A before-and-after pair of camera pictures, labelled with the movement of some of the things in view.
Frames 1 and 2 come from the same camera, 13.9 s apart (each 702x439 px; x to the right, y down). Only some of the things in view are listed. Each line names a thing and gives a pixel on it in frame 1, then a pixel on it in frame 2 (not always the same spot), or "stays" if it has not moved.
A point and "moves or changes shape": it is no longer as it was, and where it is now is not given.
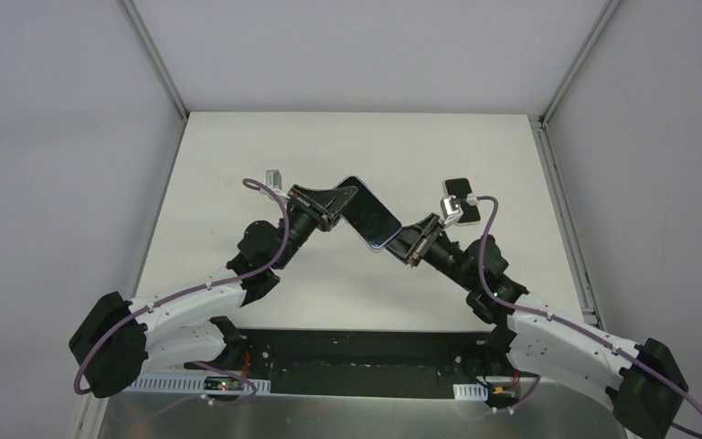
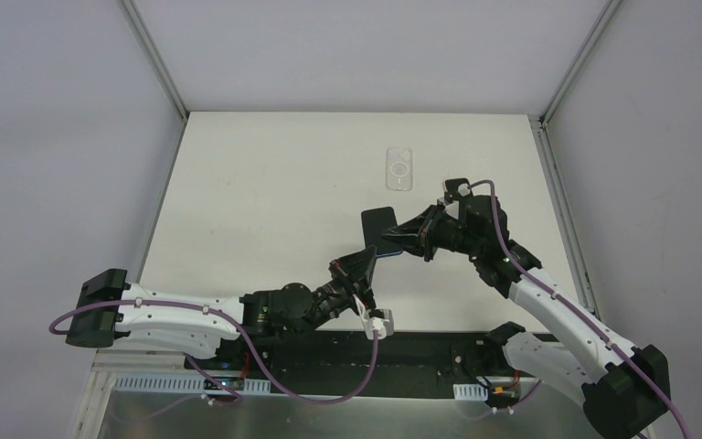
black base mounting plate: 369,363 stays
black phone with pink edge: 461,188 stays
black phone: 373,222 moves or changes shape
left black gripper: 316,208 to 347,283
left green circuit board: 229,385 stays
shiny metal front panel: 195,415 stays
